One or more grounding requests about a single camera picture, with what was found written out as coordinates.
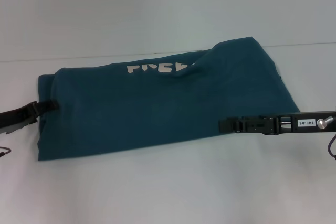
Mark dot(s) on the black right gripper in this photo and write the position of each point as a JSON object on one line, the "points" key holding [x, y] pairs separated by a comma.
{"points": [[296, 123]]}

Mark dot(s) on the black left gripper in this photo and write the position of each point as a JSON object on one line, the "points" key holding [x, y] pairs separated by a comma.
{"points": [[15, 119]]}

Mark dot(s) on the teal blue t-shirt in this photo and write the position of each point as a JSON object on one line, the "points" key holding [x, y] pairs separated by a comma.
{"points": [[147, 103]]}

